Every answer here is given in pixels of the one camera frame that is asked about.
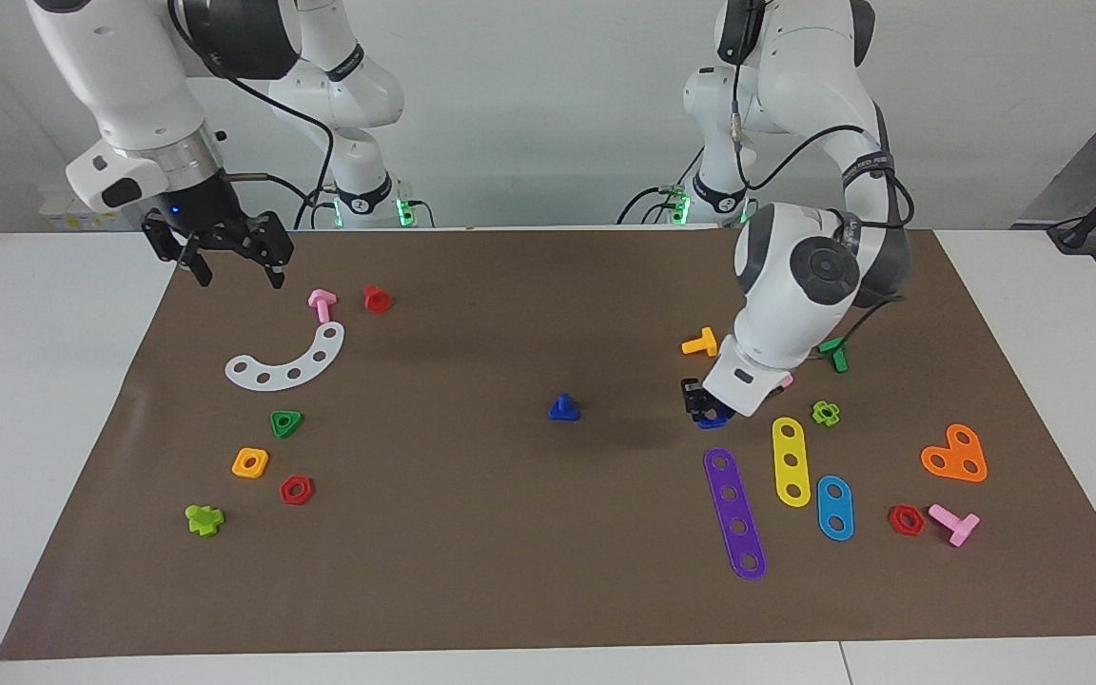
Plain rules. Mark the purple four-hole strip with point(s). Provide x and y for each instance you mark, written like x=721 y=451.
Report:
x=733 y=511

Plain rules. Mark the blue square plastic nut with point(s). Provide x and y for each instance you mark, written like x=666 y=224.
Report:
x=712 y=424

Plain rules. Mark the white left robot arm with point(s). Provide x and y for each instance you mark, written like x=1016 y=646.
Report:
x=795 y=285

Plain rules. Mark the red plastic screw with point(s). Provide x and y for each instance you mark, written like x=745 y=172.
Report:
x=377 y=301

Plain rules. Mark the orange plastic screw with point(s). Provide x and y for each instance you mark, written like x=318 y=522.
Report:
x=703 y=342

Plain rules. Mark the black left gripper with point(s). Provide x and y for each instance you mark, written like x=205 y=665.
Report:
x=693 y=390

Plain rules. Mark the orange heart-shaped plate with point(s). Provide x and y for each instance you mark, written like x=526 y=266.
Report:
x=955 y=457

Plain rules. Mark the green triangular plastic nut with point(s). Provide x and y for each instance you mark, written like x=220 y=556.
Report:
x=277 y=429

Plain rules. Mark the lime green cross nut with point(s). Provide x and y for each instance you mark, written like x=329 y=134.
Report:
x=833 y=416
x=204 y=521

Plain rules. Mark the blue two-hole strip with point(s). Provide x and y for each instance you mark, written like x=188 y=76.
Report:
x=834 y=508

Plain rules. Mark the lime green cross nut left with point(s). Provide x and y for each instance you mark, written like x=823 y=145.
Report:
x=204 y=521

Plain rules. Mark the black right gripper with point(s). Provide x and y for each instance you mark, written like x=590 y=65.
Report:
x=207 y=221

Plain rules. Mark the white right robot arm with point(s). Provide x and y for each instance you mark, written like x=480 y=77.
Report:
x=120 y=86

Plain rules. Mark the brown table mat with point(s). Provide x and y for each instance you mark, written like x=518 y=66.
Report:
x=510 y=533

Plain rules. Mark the yellow three-hole strip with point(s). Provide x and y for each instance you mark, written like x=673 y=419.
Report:
x=791 y=444

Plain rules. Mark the pink plastic screw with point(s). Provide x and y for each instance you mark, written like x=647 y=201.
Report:
x=322 y=306
x=962 y=526

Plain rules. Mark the orange square plastic nut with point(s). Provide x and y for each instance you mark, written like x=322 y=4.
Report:
x=239 y=467

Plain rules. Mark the white curved perforated strip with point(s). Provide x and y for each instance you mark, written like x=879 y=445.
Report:
x=307 y=365

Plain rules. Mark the dark green plastic screw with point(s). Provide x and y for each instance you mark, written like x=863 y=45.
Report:
x=839 y=358

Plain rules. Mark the blue plastic screw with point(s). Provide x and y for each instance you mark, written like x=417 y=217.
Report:
x=564 y=411

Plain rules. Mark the red hexagonal plastic nut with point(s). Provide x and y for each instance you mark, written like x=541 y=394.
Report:
x=306 y=496
x=895 y=525

